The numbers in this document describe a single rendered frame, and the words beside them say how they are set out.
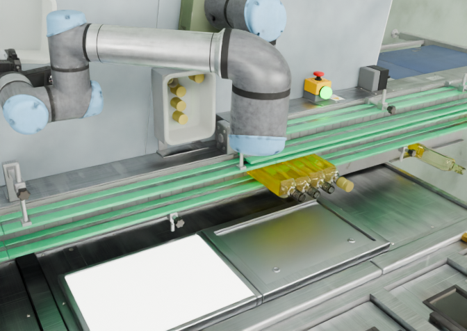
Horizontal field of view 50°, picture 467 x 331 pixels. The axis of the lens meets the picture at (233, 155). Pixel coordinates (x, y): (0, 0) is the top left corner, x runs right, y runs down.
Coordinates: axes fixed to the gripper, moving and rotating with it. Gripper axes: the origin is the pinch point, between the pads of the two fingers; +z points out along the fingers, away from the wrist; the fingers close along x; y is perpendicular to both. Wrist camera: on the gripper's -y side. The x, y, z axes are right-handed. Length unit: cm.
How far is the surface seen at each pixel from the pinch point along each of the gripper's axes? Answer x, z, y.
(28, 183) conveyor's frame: 36.5, -1.5, -4.5
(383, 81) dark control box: 9, -4, -135
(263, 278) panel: 44, -51, -54
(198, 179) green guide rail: 31, -19, -49
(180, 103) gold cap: 14, -3, -48
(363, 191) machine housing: 44, -25, -118
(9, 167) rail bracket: 25.9, -9.4, 1.7
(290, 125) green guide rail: 19, -14, -84
